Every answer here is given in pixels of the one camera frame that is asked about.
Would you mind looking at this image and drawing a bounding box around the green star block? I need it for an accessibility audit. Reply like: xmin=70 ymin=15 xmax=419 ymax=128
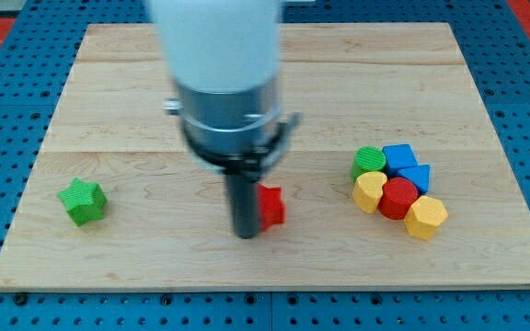
xmin=57 ymin=177 xmax=107 ymax=227

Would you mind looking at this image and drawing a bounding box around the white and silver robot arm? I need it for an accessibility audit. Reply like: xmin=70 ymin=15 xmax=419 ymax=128
xmin=146 ymin=0 xmax=290 ymax=181

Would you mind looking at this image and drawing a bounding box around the light wooden board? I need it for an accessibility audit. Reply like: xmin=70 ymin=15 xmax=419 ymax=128
xmin=0 ymin=23 xmax=530 ymax=292

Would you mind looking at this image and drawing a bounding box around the red star block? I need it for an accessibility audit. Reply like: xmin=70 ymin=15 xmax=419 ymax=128
xmin=258 ymin=183 xmax=286 ymax=233

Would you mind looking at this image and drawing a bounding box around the yellow hexagon block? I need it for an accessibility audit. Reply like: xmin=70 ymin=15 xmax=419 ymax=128
xmin=404 ymin=196 xmax=449 ymax=241

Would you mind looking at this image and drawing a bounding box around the blue triangle block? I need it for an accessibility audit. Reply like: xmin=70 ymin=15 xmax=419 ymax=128
xmin=397 ymin=165 xmax=431 ymax=195

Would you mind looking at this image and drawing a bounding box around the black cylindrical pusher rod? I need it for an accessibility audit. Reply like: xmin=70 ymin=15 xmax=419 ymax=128
xmin=225 ymin=175 xmax=260 ymax=239

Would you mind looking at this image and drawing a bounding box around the blue cube block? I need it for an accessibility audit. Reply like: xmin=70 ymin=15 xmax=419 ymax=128
xmin=382 ymin=143 xmax=418 ymax=177

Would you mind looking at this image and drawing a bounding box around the red cylinder block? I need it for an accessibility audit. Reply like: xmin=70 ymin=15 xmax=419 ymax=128
xmin=378 ymin=177 xmax=419 ymax=220

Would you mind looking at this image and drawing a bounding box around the yellow crescent block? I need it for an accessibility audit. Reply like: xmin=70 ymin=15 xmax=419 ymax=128
xmin=351 ymin=171 xmax=387 ymax=213

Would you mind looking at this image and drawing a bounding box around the green cylinder block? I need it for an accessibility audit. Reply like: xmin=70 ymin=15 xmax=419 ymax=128
xmin=351 ymin=146 xmax=386 ymax=181

